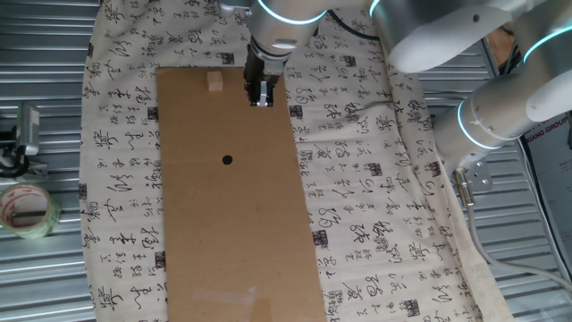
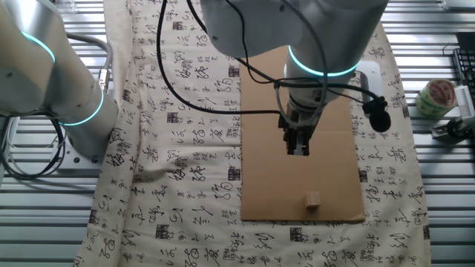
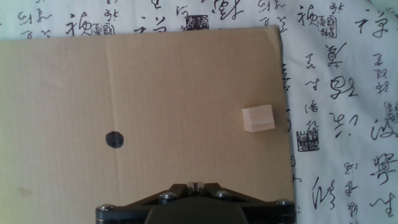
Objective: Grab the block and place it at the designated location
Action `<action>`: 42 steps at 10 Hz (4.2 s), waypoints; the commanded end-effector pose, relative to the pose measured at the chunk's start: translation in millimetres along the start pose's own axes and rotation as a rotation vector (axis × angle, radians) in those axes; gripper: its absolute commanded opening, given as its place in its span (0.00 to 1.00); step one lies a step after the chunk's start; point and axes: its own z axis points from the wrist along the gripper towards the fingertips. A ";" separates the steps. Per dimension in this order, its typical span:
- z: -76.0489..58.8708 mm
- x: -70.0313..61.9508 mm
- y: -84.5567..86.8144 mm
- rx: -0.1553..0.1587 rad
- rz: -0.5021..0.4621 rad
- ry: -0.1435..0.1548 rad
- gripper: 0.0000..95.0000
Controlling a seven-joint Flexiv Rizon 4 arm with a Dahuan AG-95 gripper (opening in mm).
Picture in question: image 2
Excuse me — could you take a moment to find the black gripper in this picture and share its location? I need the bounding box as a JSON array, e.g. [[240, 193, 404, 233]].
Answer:
[[278, 109, 316, 156]]

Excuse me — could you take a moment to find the small wooden block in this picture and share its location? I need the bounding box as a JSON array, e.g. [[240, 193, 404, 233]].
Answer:
[[304, 191, 322, 209]]

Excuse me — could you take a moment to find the brown cardboard sheet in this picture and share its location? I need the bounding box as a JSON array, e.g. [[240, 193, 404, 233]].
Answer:
[[239, 44, 367, 223]]

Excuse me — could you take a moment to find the white calligraphy print cloth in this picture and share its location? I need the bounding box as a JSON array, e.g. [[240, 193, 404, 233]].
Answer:
[[72, 0, 433, 267]]

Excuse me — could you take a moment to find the clear packing tape roll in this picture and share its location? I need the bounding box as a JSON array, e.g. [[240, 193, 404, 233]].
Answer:
[[415, 79, 458, 119]]

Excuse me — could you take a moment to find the black keyboard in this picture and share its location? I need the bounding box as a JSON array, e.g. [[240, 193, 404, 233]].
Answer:
[[453, 47, 475, 101]]

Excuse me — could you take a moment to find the white flat device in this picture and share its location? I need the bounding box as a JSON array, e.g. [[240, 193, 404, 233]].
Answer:
[[441, 0, 475, 11]]

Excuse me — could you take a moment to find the clear plastic item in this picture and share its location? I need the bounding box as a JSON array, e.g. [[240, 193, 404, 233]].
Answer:
[[51, 0, 79, 14]]

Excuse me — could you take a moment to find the thick black cable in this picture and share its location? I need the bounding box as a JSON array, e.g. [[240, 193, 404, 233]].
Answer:
[[156, 0, 283, 116]]

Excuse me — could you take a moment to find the black camera cable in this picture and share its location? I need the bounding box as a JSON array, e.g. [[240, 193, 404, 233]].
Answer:
[[186, 0, 379, 104]]

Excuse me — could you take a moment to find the black coiled cable bundle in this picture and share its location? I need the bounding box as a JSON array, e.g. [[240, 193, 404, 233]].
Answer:
[[362, 95, 393, 134]]

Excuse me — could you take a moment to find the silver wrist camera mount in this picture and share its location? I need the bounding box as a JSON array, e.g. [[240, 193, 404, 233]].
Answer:
[[355, 61, 385, 98]]

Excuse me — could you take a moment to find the black camera clamp stand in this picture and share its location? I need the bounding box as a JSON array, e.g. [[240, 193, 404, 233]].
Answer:
[[430, 116, 475, 142]]

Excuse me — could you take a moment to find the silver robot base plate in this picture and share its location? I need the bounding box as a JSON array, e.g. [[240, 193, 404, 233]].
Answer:
[[9, 118, 107, 172]]

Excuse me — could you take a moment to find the grey base cable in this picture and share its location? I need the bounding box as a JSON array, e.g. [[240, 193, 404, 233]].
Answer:
[[65, 31, 114, 93]]

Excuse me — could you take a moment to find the black base cable bundle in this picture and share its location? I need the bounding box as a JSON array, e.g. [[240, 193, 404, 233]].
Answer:
[[0, 110, 71, 182]]

